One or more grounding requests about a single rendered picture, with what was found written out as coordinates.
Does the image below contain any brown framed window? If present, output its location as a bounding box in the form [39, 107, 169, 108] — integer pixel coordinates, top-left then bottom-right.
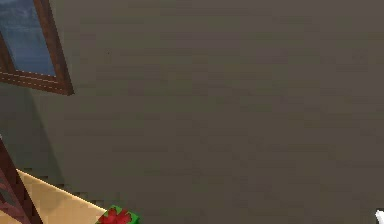
[0, 0, 75, 97]

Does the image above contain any light wooden table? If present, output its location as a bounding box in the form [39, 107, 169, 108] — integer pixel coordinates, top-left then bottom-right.
[0, 169, 108, 224]

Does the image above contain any green gift box red bow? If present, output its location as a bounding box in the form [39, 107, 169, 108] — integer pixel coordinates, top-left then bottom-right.
[95, 204, 140, 224]

